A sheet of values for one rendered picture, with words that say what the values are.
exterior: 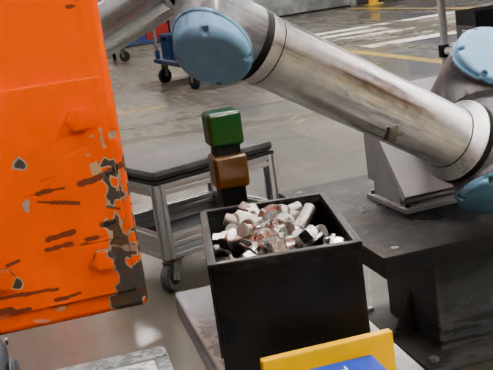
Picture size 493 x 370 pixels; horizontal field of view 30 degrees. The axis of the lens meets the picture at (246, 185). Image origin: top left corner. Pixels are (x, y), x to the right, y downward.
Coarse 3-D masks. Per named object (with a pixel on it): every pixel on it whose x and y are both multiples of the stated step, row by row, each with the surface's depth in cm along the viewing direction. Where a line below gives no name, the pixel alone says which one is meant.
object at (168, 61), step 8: (160, 40) 759; (168, 40) 736; (168, 48) 739; (168, 56) 745; (168, 64) 730; (176, 64) 706; (160, 72) 763; (168, 72) 768; (160, 80) 766; (168, 80) 769; (192, 80) 690; (192, 88) 695
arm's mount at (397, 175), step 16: (416, 80) 198; (432, 80) 198; (368, 144) 194; (384, 144) 188; (368, 160) 196; (384, 160) 187; (400, 160) 186; (416, 160) 187; (368, 176) 198; (384, 176) 190; (400, 176) 184; (416, 176) 185; (432, 176) 185; (384, 192) 192; (400, 192) 183; (416, 192) 183; (432, 192) 184; (448, 192) 185; (400, 208) 185; (416, 208) 183
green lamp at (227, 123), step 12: (228, 108) 107; (204, 120) 106; (216, 120) 104; (228, 120) 105; (240, 120) 105; (204, 132) 107; (216, 132) 105; (228, 132) 105; (240, 132) 105; (216, 144) 105; (228, 144) 105
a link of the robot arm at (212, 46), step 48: (192, 0) 133; (240, 0) 134; (192, 48) 132; (240, 48) 131; (288, 48) 137; (336, 48) 144; (288, 96) 143; (336, 96) 143; (384, 96) 147; (432, 96) 154; (432, 144) 154; (480, 144) 156; (480, 192) 160
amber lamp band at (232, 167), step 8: (208, 160) 108; (216, 160) 105; (224, 160) 105; (232, 160) 106; (240, 160) 106; (216, 168) 105; (224, 168) 106; (232, 168) 106; (240, 168) 106; (216, 176) 106; (224, 176) 106; (232, 176) 106; (240, 176) 106; (248, 176) 107; (216, 184) 106; (224, 184) 106; (232, 184) 106; (240, 184) 106; (248, 184) 107
